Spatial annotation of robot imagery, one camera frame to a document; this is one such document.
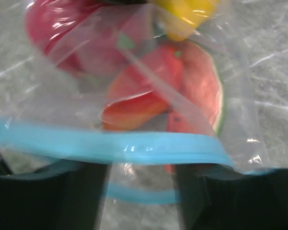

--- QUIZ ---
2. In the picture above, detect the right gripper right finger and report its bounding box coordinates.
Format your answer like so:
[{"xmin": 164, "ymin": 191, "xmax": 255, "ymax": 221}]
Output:
[{"xmin": 174, "ymin": 164, "xmax": 288, "ymax": 230}]

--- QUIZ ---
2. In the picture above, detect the yellow fake fruit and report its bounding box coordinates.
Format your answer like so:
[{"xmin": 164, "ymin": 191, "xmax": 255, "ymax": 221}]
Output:
[{"xmin": 149, "ymin": 0, "xmax": 220, "ymax": 41}]

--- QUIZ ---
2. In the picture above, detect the orange red fake fruit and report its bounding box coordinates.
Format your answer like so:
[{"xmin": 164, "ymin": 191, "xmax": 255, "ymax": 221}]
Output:
[{"xmin": 101, "ymin": 45, "xmax": 182, "ymax": 131}]

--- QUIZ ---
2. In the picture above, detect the fake watermelon slice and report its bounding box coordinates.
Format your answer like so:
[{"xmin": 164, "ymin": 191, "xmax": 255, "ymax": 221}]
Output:
[{"xmin": 164, "ymin": 41, "xmax": 226, "ymax": 137}]

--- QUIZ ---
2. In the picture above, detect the clear zip top bag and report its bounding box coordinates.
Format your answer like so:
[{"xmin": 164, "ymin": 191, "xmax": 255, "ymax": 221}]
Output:
[{"xmin": 0, "ymin": 0, "xmax": 288, "ymax": 204}]

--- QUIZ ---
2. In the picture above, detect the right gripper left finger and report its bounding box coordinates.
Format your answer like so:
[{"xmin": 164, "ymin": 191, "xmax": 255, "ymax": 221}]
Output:
[{"xmin": 0, "ymin": 160, "xmax": 109, "ymax": 230}]

